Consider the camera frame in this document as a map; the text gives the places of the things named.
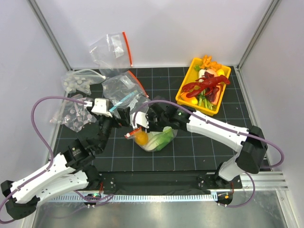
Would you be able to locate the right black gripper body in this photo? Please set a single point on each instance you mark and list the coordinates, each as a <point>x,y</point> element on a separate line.
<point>156,123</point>

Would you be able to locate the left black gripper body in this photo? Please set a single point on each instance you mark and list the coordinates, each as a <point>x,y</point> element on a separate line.
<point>106,124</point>

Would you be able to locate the toy green lettuce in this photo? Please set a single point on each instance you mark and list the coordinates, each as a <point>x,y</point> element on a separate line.
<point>158,140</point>

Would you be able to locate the clear bag orange zipper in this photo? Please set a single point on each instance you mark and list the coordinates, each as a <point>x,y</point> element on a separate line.
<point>121,85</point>
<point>112,52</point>
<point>148,131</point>

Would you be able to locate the toy small orange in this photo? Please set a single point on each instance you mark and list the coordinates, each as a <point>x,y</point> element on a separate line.
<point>141,138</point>

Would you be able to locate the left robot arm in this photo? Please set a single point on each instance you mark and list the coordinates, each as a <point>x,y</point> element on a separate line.
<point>69,170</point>

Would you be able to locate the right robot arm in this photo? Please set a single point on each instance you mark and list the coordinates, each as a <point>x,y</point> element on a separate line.
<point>248,144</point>

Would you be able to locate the clear bag blue zipper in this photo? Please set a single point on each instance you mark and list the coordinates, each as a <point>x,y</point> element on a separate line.
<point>119,102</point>

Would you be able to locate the bag of pink discs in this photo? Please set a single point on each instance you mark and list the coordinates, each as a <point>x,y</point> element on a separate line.
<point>73,115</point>

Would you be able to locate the bag of white discs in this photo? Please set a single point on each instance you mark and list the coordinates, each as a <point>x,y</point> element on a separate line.
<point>81,80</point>

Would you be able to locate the upright clear bag orange zipper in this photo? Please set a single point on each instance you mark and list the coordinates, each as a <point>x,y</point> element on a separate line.
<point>112,52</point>

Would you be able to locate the toy orange fruit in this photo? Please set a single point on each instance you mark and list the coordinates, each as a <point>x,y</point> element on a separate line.
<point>192,100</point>

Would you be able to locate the black grid mat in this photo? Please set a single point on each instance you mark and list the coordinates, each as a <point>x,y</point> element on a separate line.
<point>187,151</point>

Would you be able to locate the yellow plastic tray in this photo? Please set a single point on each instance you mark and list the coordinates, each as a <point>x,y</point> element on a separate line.
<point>204,104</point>

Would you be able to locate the black mounting plate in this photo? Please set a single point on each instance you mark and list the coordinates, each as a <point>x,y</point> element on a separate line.
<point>163,182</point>

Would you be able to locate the toy pink sausage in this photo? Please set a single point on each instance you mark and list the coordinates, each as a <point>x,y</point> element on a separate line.
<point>213,73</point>

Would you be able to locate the toy white garlic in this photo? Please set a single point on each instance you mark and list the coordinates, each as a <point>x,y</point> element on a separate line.
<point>202,73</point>

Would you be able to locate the small green toy sprig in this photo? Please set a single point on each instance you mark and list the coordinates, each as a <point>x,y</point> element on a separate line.
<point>197,68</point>

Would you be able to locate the toy red lobster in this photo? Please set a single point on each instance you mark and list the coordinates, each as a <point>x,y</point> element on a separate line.
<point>195,88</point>

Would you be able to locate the toy orange coral piece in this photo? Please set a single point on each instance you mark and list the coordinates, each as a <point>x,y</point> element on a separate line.
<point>207,63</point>

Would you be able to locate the toy yellow lemon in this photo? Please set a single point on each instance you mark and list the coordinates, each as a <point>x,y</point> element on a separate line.
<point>220,72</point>

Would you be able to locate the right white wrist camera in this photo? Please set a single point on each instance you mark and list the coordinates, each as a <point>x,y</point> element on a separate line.
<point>139,120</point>

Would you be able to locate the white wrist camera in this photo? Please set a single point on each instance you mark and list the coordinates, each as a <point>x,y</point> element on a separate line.
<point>101,107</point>
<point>139,120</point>

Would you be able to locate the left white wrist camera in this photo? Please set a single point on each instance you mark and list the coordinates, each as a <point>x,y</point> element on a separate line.
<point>101,107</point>

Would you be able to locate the left aluminium post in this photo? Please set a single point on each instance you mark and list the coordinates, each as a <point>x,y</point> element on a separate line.
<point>49,33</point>

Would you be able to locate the aluminium post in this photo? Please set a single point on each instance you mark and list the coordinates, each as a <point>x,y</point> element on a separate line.
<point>49,33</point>
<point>259,31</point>

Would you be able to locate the aluminium front rail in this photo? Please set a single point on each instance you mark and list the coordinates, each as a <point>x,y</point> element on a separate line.
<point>263,181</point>

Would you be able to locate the right aluminium post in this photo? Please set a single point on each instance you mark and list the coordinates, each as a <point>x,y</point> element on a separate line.
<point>259,31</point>

